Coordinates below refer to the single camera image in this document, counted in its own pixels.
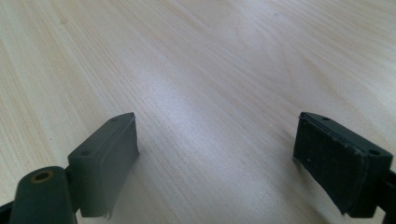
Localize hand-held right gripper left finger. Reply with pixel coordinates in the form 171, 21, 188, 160
66, 112, 140, 220

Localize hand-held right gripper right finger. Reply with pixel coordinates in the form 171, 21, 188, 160
292, 111, 394, 218

